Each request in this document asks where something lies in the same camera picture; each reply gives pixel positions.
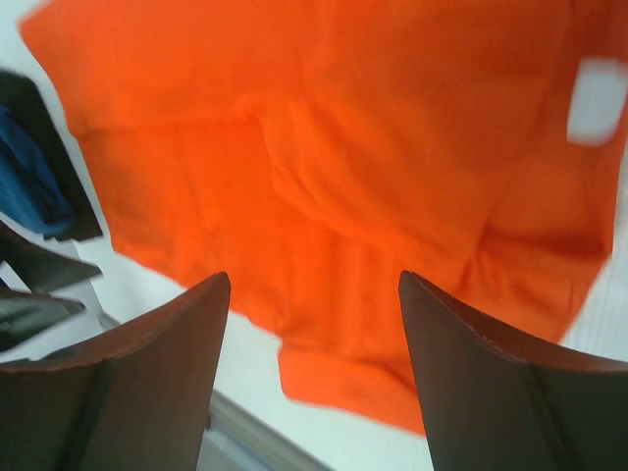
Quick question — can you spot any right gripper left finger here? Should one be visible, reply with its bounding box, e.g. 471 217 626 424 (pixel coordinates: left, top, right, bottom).
1 273 231 471

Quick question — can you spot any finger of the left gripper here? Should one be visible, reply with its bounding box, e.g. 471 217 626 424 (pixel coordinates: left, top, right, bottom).
1 223 102 292
1 288 85 351

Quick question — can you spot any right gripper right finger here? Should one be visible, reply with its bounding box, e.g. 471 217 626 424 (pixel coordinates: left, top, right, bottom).
399 271 627 470

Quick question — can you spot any orange t shirt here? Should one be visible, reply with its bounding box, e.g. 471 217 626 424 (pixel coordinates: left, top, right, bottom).
20 1 627 433

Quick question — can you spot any blue folded t shirt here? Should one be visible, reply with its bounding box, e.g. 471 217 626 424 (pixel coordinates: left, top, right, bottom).
1 107 75 237

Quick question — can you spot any aluminium extrusion rail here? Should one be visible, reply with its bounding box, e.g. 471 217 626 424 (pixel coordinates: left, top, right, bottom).
97 308 335 471

